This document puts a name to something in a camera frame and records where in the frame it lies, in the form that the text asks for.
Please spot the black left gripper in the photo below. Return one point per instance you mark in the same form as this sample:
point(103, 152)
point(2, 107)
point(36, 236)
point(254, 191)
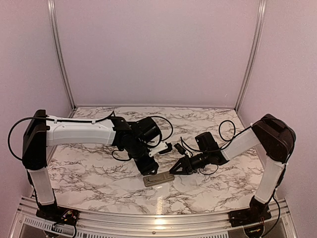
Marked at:
point(146, 167)

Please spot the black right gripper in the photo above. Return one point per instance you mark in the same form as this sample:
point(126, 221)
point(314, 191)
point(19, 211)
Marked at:
point(187, 167)

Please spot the white remote control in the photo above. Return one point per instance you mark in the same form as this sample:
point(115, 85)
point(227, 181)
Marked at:
point(160, 178)

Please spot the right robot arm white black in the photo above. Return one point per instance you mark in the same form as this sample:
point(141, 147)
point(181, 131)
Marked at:
point(274, 135)

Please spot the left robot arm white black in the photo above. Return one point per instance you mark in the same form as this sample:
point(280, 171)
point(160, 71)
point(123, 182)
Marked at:
point(44, 131)

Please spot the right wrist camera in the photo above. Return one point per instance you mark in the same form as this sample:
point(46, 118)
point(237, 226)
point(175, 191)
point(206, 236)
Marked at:
point(181, 150)

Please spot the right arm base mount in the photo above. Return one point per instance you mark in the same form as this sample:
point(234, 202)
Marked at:
point(248, 216)

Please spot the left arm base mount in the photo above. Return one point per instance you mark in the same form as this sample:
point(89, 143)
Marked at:
point(61, 215)

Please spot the front aluminium rail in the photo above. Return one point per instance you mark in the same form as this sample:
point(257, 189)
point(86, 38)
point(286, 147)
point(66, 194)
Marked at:
point(93, 224)

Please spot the right aluminium frame post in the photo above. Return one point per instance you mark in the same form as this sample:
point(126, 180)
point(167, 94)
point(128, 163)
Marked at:
point(253, 53)

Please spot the aluminium frame post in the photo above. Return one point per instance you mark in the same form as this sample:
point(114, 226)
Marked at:
point(59, 54)
point(253, 53)

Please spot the left aluminium frame post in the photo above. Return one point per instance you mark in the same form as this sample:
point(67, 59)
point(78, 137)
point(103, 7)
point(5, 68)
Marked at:
point(59, 54)

